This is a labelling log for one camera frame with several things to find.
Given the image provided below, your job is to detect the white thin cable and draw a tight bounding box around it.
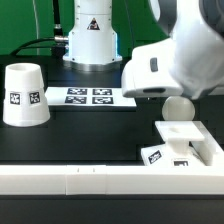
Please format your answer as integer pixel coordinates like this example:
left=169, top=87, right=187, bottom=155
left=32, top=0, right=40, bottom=56

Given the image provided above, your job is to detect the white marker sheet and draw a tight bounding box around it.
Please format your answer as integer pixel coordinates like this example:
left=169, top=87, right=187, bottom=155
left=45, top=87, right=136, bottom=108

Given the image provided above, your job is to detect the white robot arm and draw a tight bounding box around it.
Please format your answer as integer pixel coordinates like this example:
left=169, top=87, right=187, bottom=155
left=63, top=0, right=224, bottom=100

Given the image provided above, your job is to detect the white L-shaped fence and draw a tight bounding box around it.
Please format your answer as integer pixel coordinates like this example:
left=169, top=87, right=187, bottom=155
left=0, top=121, right=224, bottom=195

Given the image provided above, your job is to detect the white lamp shade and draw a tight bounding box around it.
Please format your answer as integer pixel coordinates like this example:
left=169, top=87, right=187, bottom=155
left=3, top=63, right=50, bottom=127

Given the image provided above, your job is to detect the white lamp bulb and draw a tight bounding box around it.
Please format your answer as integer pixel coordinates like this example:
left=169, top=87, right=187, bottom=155
left=162, top=96, right=195, bottom=121

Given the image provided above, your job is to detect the white lamp base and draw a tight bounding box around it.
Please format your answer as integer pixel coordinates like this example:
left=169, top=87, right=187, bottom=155
left=141, top=121, right=205, bottom=168

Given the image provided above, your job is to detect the black cable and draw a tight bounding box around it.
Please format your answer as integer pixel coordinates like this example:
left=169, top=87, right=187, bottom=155
left=10, top=0, right=69, bottom=56

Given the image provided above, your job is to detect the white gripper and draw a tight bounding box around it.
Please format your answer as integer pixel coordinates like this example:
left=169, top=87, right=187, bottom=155
left=121, top=39, right=183, bottom=98

